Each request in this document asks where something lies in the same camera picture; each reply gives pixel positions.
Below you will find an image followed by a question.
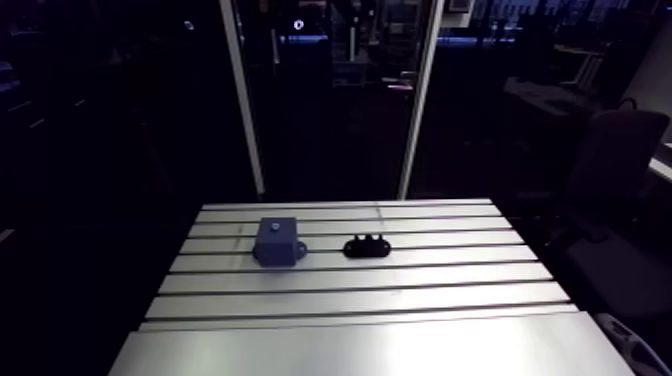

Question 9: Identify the black oval holder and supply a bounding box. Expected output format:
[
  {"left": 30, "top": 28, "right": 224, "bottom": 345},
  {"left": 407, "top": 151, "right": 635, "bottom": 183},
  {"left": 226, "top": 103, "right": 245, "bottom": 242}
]
[{"left": 343, "top": 233, "right": 392, "bottom": 260}]

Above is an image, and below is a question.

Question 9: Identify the dark blue-grey block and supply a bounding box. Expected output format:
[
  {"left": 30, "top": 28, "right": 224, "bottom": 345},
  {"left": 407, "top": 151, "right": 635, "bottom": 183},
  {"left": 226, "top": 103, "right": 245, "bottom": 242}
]
[{"left": 251, "top": 216, "right": 308, "bottom": 268}]

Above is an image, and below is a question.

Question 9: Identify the dark office chair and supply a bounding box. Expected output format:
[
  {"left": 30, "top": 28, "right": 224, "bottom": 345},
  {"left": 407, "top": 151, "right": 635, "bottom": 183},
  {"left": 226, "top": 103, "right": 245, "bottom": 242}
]
[{"left": 545, "top": 108, "right": 672, "bottom": 321}]

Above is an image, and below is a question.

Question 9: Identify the white post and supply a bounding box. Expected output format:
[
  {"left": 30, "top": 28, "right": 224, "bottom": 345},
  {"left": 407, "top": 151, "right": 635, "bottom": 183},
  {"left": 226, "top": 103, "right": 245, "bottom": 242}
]
[
  {"left": 219, "top": 0, "right": 266, "bottom": 197},
  {"left": 397, "top": 0, "right": 446, "bottom": 201}
]

